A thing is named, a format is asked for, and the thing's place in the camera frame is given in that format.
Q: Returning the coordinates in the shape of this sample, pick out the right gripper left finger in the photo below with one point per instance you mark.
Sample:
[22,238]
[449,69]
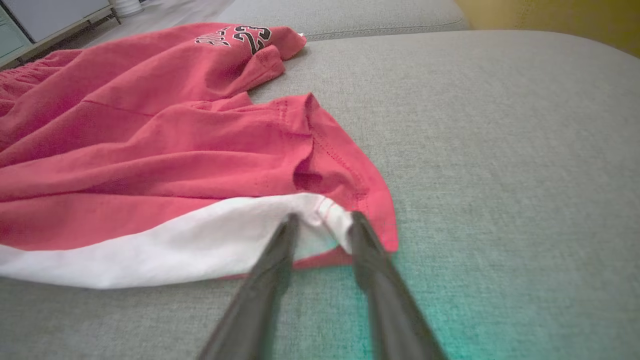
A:
[255,300]

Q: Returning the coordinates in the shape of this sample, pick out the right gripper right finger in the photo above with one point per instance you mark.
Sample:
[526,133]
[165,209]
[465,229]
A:
[390,310]

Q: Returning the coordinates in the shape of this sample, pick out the red and white basketball shorts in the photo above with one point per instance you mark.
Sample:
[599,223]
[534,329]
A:
[150,150]

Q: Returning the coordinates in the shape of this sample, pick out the grey fabric sofa seat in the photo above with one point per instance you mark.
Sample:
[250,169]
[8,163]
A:
[500,175]

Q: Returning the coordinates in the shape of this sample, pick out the white round container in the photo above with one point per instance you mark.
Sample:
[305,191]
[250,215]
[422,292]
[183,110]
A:
[127,6]

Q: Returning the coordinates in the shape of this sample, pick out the yellow fabric cushion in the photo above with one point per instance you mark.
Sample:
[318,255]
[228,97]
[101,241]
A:
[560,20]

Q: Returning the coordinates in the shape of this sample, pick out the pale grey cabinet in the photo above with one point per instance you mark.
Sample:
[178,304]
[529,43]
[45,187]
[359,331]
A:
[45,20]

